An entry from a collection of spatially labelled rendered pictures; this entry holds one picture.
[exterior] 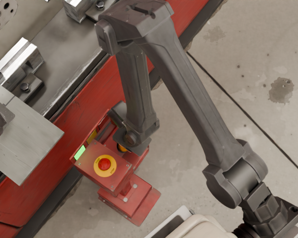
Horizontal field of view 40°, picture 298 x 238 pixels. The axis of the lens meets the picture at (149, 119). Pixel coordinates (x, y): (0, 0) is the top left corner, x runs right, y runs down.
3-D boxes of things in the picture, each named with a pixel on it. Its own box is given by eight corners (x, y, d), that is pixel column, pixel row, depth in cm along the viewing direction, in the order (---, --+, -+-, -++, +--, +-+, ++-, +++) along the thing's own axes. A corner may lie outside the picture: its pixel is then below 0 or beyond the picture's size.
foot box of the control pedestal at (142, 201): (139, 227, 199) (138, 225, 188) (97, 198, 204) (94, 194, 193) (162, 193, 205) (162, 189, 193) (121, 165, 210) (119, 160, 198)
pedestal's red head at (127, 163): (116, 198, 138) (111, 188, 122) (78, 171, 142) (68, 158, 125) (149, 150, 144) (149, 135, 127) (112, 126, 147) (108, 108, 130)
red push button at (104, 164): (106, 174, 130) (105, 172, 126) (96, 167, 130) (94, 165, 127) (114, 164, 131) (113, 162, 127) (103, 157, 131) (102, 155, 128)
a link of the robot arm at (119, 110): (135, 143, 103) (160, 122, 106) (106, 108, 104) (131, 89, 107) (127, 150, 115) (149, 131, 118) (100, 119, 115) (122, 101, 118)
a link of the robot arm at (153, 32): (119, 10, 63) (165, -23, 66) (87, 20, 75) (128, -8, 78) (242, 214, 79) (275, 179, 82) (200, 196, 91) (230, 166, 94)
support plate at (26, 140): (20, 186, 107) (19, 185, 106) (-52, 129, 112) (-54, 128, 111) (65, 133, 112) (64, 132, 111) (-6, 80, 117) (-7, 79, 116)
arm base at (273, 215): (263, 254, 80) (306, 215, 83) (246, 226, 77) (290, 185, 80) (238, 235, 88) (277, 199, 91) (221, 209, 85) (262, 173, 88)
